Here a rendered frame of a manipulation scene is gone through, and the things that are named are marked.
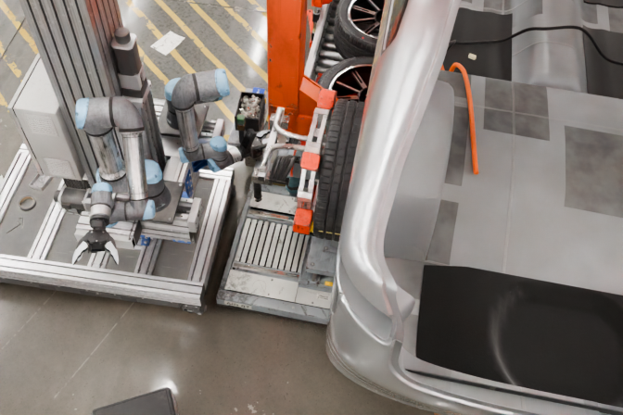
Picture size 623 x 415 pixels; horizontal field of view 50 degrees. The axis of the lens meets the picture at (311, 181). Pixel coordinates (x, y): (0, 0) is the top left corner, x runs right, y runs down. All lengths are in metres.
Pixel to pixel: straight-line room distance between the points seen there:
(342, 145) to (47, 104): 1.24
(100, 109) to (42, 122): 0.48
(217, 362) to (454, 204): 1.49
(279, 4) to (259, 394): 1.89
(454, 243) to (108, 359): 1.86
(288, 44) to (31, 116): 1.18
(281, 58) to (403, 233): 1.09
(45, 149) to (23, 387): 1.24
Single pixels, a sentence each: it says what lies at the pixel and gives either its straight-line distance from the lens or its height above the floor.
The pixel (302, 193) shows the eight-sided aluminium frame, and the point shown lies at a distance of 2.87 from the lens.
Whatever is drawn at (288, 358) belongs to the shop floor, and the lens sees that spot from 3.56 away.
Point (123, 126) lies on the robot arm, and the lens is 2.61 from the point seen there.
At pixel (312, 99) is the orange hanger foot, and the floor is 0.81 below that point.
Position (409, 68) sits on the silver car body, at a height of 1.79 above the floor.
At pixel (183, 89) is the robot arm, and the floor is 1.33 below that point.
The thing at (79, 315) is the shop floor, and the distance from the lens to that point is 3.81.
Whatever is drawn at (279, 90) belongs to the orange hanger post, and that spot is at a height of 0.86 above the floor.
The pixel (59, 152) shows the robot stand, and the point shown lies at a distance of 3.16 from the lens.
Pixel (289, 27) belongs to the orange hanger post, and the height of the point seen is 1.28.
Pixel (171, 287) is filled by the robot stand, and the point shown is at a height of 0.23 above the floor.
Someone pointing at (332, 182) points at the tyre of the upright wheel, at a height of 1.07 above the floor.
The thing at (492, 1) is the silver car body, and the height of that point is 0.80.
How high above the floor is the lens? 3.31
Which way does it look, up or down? 54 degrees down
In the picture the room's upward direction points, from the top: 4 degrees clockwise
